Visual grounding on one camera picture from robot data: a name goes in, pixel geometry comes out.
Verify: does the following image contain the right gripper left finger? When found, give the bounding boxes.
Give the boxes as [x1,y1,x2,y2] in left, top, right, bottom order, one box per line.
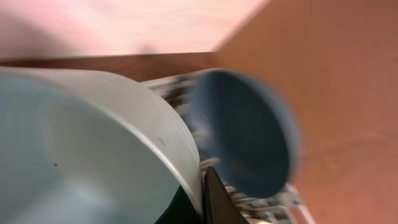
[155,186,201,224]

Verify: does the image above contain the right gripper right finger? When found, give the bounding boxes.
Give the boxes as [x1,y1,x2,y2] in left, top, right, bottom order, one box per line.
[203,166,249,224]

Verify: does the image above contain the dark blue plate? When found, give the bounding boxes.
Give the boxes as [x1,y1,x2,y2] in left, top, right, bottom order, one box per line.
[188,69,302,198]

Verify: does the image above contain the light blue small bowl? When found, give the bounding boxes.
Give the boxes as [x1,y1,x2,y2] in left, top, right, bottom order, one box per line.
[1,67,203,223]

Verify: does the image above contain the grey dishwasher rack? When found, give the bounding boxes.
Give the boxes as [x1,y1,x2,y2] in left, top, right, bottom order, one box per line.
[145,70,313,223]

